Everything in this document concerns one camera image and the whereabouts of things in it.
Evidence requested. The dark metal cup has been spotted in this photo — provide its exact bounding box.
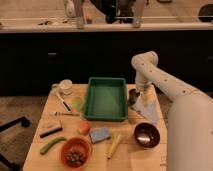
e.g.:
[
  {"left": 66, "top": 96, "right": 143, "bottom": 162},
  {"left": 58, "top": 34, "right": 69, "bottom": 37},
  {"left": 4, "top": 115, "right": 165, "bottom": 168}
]
[{"left": 129, "top": 89, "right": 140, "bottom": 104}]

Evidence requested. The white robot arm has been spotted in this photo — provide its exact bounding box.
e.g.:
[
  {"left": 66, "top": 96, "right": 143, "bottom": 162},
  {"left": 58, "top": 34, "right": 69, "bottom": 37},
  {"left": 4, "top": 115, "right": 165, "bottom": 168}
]
[{"left": 131, "top": 51, "right": 213, "bottom": 171}]

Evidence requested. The green plastic tray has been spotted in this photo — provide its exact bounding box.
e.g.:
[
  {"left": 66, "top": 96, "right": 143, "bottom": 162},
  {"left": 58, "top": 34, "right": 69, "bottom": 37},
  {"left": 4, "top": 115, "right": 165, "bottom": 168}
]
[{"left": 83, "top": 77, "right": 128, "bottom": 121}]

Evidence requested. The white mug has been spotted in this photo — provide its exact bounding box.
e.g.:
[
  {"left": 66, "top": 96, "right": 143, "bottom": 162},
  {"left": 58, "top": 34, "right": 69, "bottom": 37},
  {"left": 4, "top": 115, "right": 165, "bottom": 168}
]
[{"left": 52, "top": 79, "right": 72, "bottom": 95}]

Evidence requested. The white black marker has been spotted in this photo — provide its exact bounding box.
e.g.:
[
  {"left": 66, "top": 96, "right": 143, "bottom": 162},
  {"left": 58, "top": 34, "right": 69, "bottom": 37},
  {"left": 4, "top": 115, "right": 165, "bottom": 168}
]
[{"left": 53, "top": 89, "right": 71, "bottom": 112}]

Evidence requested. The light blue cloth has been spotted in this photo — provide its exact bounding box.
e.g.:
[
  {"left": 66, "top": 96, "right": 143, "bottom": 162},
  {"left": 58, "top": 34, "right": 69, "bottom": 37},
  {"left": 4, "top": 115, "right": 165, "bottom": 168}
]
[{"left": 133, "top": 97, "right": 159, "bottom": 125}]

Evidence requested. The orange carrot toy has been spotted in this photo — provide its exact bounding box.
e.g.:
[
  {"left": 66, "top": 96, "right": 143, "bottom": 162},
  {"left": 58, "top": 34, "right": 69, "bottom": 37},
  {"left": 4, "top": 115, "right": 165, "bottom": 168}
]
[{"left": 78, "top": 121, "right": 90, "bottom": 135}]

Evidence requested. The blue sponge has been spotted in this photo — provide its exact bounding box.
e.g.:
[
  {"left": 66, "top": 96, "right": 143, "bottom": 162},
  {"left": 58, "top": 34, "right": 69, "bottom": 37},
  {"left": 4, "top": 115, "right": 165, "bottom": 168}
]
[{"left": 89, "top": 127, "right": 111, "bottom": 144}]

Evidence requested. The silver fork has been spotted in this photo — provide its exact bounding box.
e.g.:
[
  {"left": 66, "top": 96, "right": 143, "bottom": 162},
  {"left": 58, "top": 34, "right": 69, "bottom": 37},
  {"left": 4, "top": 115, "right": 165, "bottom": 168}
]
[{"left": 50, "top": 111, "right": 80, "bottom": 116}]

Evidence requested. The dark brown bowl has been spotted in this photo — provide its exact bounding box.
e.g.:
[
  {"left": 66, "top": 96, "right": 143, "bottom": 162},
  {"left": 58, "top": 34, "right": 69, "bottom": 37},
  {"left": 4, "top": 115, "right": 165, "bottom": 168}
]
[{"left": 134, "top": 122, "right": 160, "bottom": 148}]

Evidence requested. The yellow banana toy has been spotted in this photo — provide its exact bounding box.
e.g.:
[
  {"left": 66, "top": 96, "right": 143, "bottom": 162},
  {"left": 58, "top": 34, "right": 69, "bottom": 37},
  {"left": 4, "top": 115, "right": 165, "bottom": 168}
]
[{"left": 107, "top": 134, "right": 121, "bottom": 160}]

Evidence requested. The orange bowl with nuts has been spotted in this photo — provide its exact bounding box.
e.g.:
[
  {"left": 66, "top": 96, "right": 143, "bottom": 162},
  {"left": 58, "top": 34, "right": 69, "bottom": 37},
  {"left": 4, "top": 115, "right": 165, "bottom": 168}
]
[{"left": 59, "top": 137, "right": 93, "bottom": 171}]

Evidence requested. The green cucumber toy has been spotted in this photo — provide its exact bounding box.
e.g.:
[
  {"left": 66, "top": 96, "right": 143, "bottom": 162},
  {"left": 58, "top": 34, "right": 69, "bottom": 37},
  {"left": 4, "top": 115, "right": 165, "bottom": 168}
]
[{"left": 40, "top": 137, "right": 67, "bottom": 155}]

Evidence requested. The black office chair base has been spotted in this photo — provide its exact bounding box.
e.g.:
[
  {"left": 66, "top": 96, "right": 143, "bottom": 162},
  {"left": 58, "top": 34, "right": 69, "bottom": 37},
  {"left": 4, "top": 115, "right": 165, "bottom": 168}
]
[{"left": 0, "top": 116, "right": 31, "bottom": 171}]

